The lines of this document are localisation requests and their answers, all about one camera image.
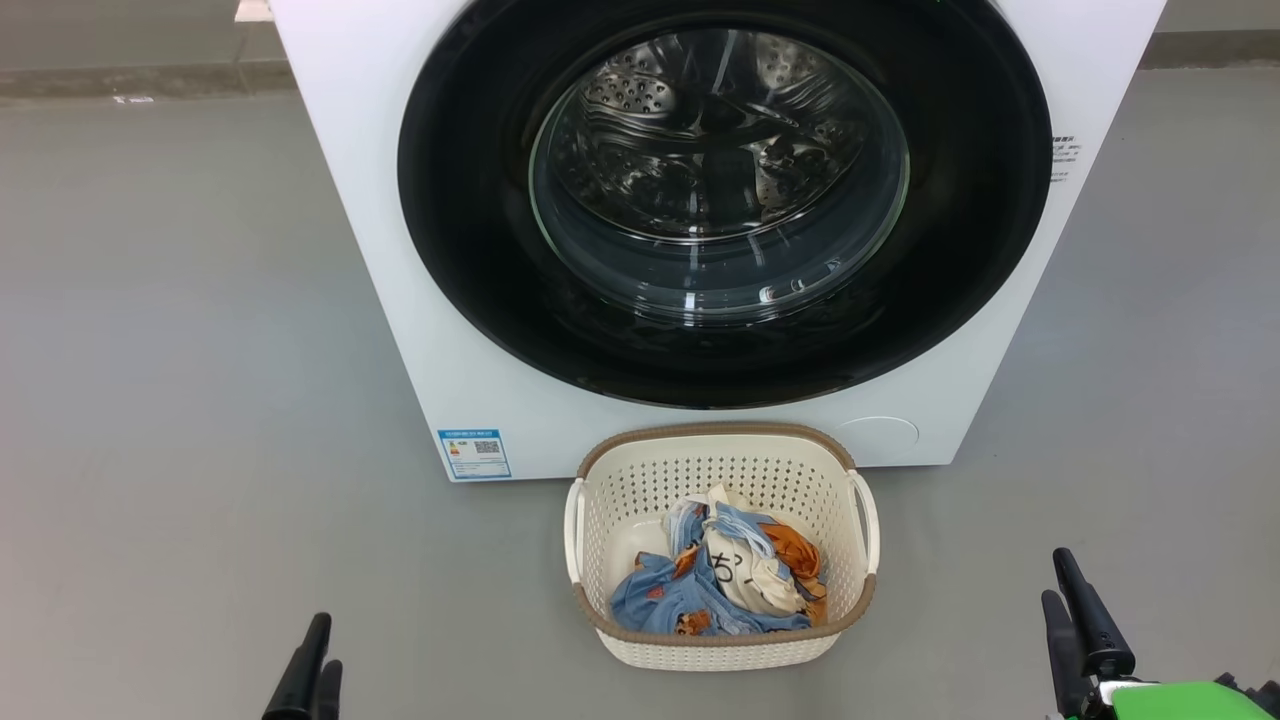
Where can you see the blue garment with orange print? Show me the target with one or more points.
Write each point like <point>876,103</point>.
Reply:
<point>665,600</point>

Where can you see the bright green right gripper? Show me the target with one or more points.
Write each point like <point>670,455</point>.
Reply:
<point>1170,702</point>

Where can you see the black round glass washer door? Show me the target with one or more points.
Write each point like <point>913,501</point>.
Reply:
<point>470,250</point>

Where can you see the round filter cover panel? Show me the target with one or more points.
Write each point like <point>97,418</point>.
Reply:
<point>880,440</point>

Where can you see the stainless steel washing machine drum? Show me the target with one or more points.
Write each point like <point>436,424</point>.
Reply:
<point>640,100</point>

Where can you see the cream garment with black print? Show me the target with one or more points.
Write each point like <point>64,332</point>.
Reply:
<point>755,580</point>

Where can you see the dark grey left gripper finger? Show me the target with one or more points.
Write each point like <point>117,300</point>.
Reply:
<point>300,685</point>
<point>329,695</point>

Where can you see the cream perforated laundry basket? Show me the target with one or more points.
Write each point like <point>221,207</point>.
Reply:
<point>720,655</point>

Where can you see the white front-load washing machine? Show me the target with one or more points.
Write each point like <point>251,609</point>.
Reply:
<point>340,200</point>

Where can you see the blue energy label sticker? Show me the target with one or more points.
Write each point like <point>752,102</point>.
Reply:
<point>473,455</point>

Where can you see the small black text sticker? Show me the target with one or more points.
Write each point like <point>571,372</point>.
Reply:
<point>1064,158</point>

